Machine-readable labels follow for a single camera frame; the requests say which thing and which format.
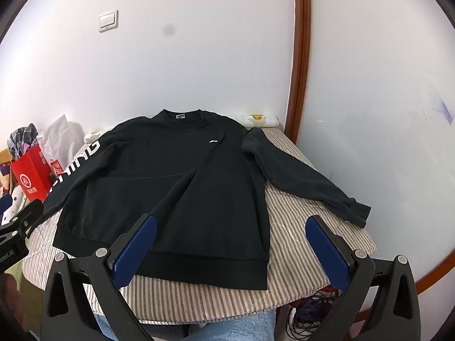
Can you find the black sweatshirt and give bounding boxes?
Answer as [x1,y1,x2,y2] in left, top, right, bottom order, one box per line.
[36,109,372,291]

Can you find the plaid cloth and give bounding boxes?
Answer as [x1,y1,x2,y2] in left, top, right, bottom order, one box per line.
[7,124,43,160]

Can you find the black cables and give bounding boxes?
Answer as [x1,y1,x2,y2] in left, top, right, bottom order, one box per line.
[284,288,342,341]

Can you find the blue fleece cloth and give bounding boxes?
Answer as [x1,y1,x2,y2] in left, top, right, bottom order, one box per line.
[192,311,276,341]

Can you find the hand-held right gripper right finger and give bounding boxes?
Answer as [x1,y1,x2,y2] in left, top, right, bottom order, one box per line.
[305,215,418,341]

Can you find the white light switch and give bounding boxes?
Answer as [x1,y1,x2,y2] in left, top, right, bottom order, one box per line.
[98,10,119,33]

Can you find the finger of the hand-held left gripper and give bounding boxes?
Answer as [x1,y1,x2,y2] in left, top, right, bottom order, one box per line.
[0,199,44,237]

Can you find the red paper bag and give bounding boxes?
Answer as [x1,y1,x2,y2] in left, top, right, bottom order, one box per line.
[10,145,54,202]

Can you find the striped quilt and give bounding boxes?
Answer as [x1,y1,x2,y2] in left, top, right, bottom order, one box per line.
[22,124,377,325]

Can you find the brown wooden frame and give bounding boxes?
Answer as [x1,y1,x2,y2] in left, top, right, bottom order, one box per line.
[282,0,455,327]

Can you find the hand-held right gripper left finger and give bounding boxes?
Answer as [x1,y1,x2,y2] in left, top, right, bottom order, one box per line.
[41,213,159,341]

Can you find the white shopping bag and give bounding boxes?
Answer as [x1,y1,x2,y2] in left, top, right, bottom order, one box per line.
[37,114,86,185]

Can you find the white dotted cloth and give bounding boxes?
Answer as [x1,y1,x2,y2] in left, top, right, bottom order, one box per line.
[0,181,29,224]

